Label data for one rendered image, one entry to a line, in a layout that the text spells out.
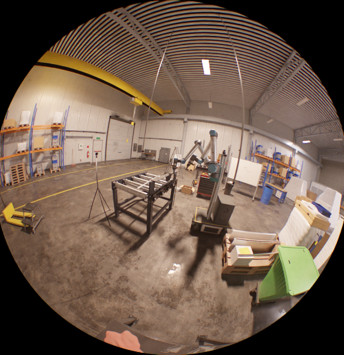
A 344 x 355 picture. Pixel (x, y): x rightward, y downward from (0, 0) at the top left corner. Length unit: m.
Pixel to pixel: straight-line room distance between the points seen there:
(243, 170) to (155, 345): 6.27
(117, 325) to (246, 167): 6.36
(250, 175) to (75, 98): 13.47
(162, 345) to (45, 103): 10.84
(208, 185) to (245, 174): 2.67
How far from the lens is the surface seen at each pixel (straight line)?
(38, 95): 10.65
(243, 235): 2.25
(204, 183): 4.11
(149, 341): 0.96
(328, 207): 7.74
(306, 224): 2.73
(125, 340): 0.96
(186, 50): 8.30
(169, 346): 0.97
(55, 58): 7.73
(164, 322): 1.68
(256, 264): 2.16
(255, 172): 6.02
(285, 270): 1.50
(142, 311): 1.68
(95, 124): 11.13
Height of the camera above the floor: 1.67
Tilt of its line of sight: 15 degrees down
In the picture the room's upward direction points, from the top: 8 degrees clockwise
